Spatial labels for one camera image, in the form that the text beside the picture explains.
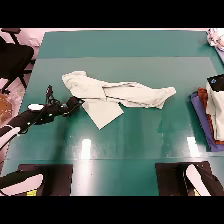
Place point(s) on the purple garment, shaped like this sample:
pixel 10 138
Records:
pixel 200 113

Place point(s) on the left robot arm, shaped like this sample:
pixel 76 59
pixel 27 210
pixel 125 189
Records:
pixel 25 119

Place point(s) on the black mounting plate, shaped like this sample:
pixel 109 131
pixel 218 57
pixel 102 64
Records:
pixel 168 178
pixel 58 178

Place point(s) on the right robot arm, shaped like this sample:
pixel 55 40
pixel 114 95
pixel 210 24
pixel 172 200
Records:
pixel 200 180

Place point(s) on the white T-shirt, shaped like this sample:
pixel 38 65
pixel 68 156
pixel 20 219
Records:
pixel 96 90

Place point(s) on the black office chair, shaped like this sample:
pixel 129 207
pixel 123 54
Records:
pixel 15 60

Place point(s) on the white garment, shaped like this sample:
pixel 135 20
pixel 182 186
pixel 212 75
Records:
pixel 216 110

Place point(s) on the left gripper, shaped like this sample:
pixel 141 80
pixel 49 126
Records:
pixel 71 104

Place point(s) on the rust garment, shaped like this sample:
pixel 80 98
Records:
pixel 204 100

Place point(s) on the heap of clothes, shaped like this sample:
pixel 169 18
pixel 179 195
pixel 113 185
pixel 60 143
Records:
pixel 216 36

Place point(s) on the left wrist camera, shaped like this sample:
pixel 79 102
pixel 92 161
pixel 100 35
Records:
pixel 50 95

